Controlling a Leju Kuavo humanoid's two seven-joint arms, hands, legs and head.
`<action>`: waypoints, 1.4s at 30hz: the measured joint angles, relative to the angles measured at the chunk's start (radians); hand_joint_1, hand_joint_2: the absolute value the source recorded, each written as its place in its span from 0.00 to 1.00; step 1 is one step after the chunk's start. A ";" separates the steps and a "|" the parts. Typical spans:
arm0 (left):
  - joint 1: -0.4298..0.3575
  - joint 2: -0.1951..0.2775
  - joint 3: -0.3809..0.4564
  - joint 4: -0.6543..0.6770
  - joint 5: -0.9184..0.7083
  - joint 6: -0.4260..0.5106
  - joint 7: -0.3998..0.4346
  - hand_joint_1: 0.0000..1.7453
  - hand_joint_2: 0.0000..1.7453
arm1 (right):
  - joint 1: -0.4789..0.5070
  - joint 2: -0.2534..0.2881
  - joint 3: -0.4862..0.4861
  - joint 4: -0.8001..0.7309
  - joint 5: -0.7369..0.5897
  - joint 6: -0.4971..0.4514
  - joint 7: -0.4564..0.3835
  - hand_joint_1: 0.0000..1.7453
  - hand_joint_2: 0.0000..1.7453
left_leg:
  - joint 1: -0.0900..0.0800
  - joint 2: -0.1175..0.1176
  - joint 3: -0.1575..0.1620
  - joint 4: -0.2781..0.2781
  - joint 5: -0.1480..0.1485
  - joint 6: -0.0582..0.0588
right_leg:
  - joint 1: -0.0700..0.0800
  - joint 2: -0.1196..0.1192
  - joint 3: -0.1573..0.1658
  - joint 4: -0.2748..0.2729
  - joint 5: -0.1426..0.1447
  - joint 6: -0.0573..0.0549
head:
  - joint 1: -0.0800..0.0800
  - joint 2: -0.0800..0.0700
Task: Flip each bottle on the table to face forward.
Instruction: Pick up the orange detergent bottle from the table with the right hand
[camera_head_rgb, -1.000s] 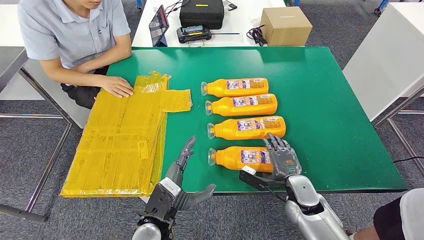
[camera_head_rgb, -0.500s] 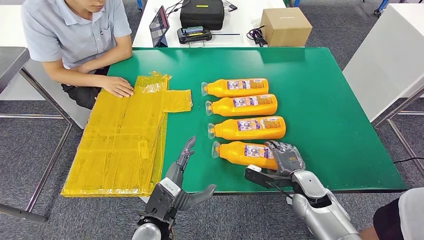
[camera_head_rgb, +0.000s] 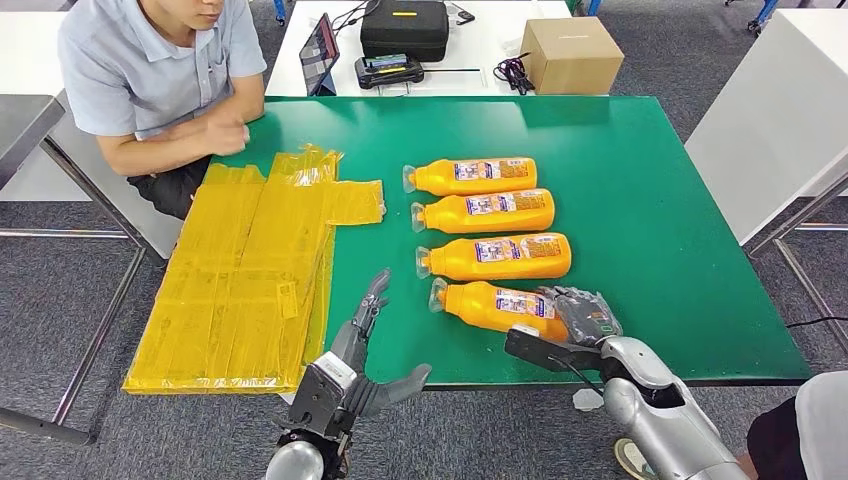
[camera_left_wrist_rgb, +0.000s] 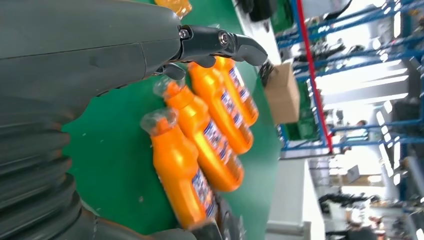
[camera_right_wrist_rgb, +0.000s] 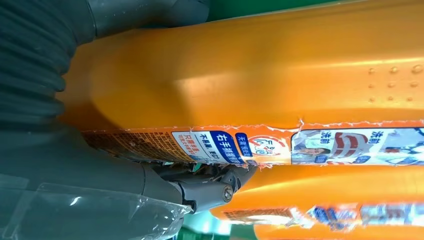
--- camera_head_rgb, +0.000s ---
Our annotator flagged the person's right hand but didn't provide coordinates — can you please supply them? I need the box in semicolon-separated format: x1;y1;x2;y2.
201;109;252;157

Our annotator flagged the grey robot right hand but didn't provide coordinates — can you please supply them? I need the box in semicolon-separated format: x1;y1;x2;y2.
536;286;624;349

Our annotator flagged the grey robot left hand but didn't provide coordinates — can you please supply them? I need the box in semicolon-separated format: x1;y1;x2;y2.
329;268;433;419

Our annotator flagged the orange detergent bottle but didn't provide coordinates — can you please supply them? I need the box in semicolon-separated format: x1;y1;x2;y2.
415;232;573;282
402;156;539;197
427;277;572;344
409;188;556;235

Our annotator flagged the green-topped table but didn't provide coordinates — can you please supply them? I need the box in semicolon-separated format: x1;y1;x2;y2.
221;95;813;412

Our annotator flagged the person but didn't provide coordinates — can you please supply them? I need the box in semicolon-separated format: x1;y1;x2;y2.
612;370;848;480
56;0;268;221

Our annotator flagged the black tablet on stand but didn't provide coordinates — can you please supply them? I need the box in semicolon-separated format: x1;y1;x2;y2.
299;13;341;97

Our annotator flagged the black handheld controller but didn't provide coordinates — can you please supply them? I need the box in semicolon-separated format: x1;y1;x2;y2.
354;53;426;91

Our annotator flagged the steel-legged table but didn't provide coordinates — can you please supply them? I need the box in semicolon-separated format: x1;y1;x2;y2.
745;172;848;356
0;94;167;446

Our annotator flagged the black zip case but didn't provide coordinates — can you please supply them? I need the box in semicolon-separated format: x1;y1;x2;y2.
360;0;450;64

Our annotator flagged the brown cardboard box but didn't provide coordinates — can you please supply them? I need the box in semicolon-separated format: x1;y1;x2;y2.
519;16;625;96

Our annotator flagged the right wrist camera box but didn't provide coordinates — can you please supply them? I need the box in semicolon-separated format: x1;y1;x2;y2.
504;323;607;374

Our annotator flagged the black floor cable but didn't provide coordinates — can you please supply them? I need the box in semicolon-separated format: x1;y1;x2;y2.
786;316;848;331

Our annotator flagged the black coiled cable bundle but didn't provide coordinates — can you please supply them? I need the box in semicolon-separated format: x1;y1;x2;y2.
493;52;537;96

